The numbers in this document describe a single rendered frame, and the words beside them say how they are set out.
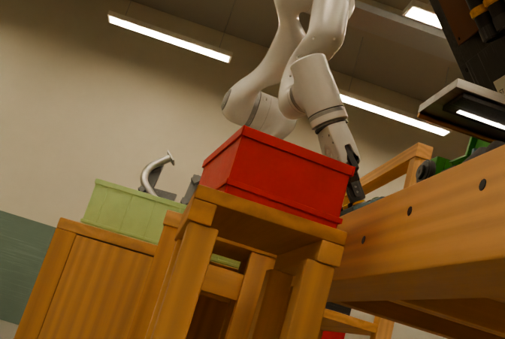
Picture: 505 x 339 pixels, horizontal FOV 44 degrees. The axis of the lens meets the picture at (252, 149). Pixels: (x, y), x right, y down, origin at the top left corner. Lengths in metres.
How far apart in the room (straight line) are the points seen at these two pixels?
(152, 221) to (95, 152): 6.46
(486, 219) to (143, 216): 1.53
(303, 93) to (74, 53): 7.78
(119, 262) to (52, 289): 0.22
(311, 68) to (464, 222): 0.64
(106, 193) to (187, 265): 1.23
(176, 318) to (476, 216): 0.47
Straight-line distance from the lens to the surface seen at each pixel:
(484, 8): 1.30
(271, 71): 1.82
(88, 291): 2.06
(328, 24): 1.48
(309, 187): 1.07
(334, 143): 1.34
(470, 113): 1.26
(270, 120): 1.88
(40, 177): 8.60
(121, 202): 2.19
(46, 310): 2.09
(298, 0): 1.75
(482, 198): 0.83
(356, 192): 1.36
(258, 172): 1.04
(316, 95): 1.37
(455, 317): 1.49
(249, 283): 1.66
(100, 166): 8.55
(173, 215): 1.67
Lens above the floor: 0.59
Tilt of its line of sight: 16 degrees up
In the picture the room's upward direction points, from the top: 17 degrees clockwise
